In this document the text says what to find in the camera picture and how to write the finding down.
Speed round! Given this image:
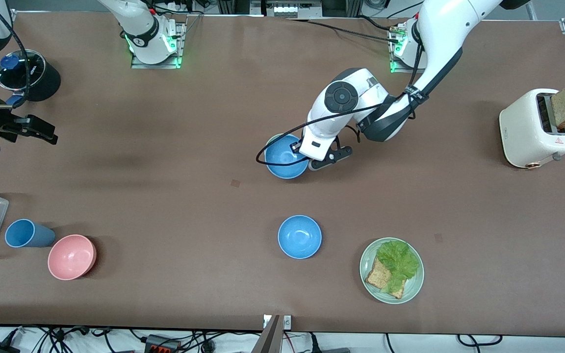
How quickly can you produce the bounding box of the grey metal post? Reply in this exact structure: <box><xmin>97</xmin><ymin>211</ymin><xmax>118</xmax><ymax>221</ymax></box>
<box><xmin>252</xmin><ymin>315</ymin><xmax>283</xmax><ymax>353</ymax></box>

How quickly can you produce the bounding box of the green lettuce leaf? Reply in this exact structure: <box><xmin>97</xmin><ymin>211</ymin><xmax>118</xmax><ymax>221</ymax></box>
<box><xmin>377</xmin><ymin>239</ymin><xmax>420</xmax><ymax>294</ymax></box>

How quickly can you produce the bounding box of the green plate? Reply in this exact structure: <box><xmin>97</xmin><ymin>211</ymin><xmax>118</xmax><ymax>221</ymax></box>
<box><xmin>359</xmin><ymin>237</ymin><xmax>425</xmax><ymax>304</ymax></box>

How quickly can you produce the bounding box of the blue cup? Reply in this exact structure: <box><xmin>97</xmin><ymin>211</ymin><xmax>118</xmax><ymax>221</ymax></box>
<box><xmin>4</xmin><ymin>219</ymin><xmax>56</xmax><ymax>249</ymax></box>

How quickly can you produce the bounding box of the blue bowl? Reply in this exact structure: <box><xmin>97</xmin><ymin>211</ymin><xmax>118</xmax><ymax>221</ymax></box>
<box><xmin>278</xmin><ymin>215</ymin><xmax>323</xmax><ymax>259</ymax></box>
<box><xmin>265</xmin><ymin>134</ymin><xmax>310</xmax><ymax>180</ymax></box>

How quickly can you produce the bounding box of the black orange power box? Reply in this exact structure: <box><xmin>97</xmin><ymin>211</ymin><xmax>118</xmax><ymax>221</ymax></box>
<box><xmin>144</xmin><ymin>334</ymin><xmax>181</xmax><ymax>353</ymax></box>

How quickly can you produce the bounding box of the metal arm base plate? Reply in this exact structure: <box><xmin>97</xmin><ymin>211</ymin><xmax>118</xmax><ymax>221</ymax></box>
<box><xmin>389</xmin><ymin>22</ymin><xmax>428</xmax><ymax>75</ymax></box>
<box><xmin>130</xmin><ymin>22</ymin><xmax>186</xmax><ymax>70</ymax></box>

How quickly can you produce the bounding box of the white toaster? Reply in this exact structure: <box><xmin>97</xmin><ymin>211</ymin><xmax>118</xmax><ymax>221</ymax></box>
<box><xmin>499</xmin><ymin>88</ymin><xmax>565</xmax><ymax>169</ymax></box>

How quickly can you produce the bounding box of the black pot with blue lid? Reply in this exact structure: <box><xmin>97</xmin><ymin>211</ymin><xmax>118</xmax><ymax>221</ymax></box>
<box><xmin>0</xmin><ymin>49</ymin><xmax>62</xmax><ymax>103</ymax></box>

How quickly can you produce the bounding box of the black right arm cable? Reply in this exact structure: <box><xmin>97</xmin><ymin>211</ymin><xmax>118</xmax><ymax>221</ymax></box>
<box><xmin>0</xmin><ymin>0</ymin><xmax>34</xmax><ymax>104</ymax></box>

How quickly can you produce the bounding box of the black cable on table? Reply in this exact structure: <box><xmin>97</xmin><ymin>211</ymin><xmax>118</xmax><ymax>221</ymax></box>
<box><xmin>286</xmin><ymin>17</ymin><xmax>404</xmax><ymax>45</ymax></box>

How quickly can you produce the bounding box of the pink bowl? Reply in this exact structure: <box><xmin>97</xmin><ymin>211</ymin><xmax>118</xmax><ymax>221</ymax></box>
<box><xmin>48</xmin><ymin>234</ymin><xmax>98</xmax><ymax>281</ymax></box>

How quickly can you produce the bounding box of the black looped floor cable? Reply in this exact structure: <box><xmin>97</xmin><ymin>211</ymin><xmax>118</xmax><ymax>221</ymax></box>
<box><xmin>456</xmin><ymin>334</ymin><xmax>504</xmax><ymax>350</ymax></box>

